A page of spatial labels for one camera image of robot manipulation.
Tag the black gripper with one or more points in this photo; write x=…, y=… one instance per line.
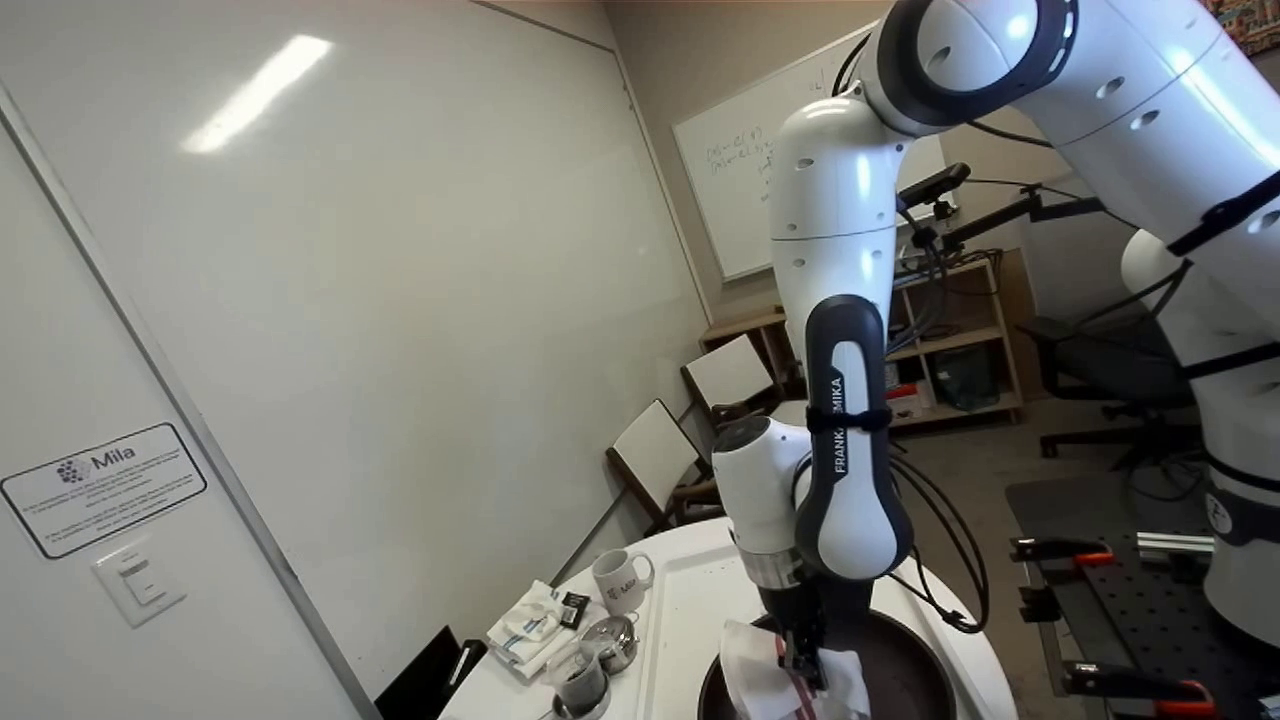
x=814, y=604

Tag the small white red-striped towel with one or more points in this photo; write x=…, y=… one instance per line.
x=755, y=673

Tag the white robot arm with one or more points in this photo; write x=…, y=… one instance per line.
x=852, y=494

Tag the white plastic tray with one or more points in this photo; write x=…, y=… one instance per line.
x=685, y=603

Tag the shiny steel pot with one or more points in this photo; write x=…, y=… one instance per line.
x=609, y=641

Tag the white mug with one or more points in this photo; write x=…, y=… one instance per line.
x=620, y=580

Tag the dark metal bowl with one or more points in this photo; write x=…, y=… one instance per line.
x=581, y=691

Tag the small black box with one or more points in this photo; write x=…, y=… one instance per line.
x=573, y=611

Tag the wooden chair white seat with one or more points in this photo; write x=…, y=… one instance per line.
x=658, y=456
x=728, y=373

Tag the red white box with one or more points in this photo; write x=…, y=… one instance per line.
x=913, y=406

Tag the black shelf bag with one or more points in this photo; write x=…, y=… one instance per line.
x=967, y=381

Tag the black perforated board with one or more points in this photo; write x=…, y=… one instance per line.
x=1147, y=612

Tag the wooden shelf unit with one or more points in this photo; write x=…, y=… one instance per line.
x=980, y=333

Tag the silver metal bar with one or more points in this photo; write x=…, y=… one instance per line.
x=1173, y=542

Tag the black office chair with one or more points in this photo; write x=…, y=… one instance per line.
x=1104, y=367

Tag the small framed whiteboard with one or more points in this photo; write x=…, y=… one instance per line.
x=732, y=186

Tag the framed picture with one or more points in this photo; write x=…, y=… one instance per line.
x=1255, y=17

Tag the small black bracket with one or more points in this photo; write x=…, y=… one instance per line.
x=1042, y=604

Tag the black camera on mount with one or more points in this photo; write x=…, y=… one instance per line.
x=935, y=186

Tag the large glossy wall whiteboard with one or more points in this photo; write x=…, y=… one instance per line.
x=400, y=267

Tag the white light switch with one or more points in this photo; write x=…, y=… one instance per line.
x=136, y=580

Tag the white wall sign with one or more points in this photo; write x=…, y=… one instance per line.
x=103, y=491

